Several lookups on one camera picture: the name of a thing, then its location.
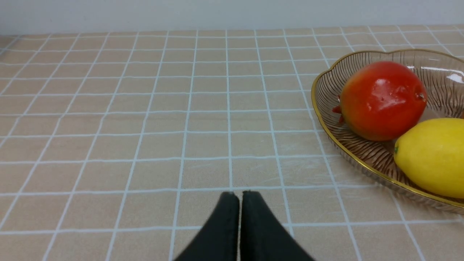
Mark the red pomegranate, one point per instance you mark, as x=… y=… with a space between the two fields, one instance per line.
x=382 y=101

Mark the yellow lemon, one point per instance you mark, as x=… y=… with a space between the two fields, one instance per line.
x=431 y=154

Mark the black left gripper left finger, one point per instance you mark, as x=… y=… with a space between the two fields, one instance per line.
x=217 y=239

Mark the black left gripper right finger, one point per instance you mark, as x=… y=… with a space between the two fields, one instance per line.
x=262 y=237

